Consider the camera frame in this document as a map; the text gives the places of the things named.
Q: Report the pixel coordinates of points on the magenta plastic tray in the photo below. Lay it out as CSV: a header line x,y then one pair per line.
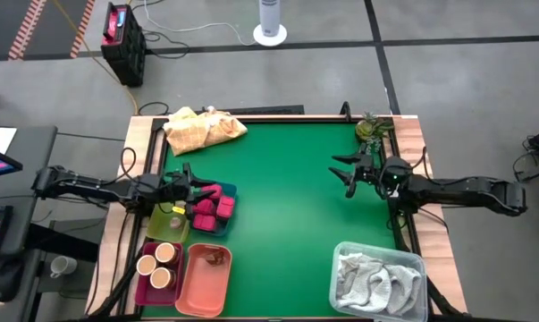
x,y
157,299

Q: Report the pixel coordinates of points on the salmon orange plastic tray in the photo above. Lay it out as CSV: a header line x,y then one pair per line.
x,y
202,290

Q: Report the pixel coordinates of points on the small glass spice jar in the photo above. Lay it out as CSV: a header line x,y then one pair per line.
x,y
176,222

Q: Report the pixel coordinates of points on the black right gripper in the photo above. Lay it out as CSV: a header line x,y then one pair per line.
x,y
369,172

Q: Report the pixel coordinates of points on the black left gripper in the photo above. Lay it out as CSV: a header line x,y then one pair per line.
x,y
176,190

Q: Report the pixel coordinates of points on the black battery box red top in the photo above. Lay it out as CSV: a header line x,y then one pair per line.
x,y
128,58

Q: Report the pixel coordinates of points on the cardboard spice can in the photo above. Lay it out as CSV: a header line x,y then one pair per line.
x,y
162,277
146,265
166,252

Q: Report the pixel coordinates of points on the grey towel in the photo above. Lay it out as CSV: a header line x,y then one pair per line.
x,y
376,282

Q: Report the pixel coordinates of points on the small potted succulent plant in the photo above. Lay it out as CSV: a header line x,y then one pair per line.
x,y
367,129

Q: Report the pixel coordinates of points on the lime green plastic tray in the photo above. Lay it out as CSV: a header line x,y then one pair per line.
x,y
159,226

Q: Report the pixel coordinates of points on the dark grey desk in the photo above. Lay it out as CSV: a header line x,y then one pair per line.
x,y
27,147

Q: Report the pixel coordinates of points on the brown paper packet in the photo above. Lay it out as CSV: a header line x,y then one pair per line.
x,y
215,258

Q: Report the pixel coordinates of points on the red device with blue button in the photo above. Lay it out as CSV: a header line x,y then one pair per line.
x,y
112,24

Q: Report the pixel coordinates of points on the white mug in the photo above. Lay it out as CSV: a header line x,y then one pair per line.
x,y
63,266

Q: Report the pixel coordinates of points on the black computer mouse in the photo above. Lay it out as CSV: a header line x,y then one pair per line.
x,y
7,279

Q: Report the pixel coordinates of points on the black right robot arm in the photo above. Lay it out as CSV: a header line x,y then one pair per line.
x,y
457,192

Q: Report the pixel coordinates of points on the green table mat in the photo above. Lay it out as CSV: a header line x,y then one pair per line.
x,y
287,201

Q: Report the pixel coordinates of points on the teal plastic tray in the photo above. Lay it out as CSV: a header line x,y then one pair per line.
x,y
231,188

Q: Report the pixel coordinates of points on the white tower fan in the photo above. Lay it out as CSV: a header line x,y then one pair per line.
x,y
269,18

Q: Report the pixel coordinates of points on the yellow checked cloth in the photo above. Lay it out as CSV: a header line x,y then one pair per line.
x,y
202,129

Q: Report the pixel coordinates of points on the clear plastic bin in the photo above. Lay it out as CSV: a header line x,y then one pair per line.
x,y
423,286

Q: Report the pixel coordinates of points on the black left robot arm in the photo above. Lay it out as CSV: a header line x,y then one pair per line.
x,y
95,185

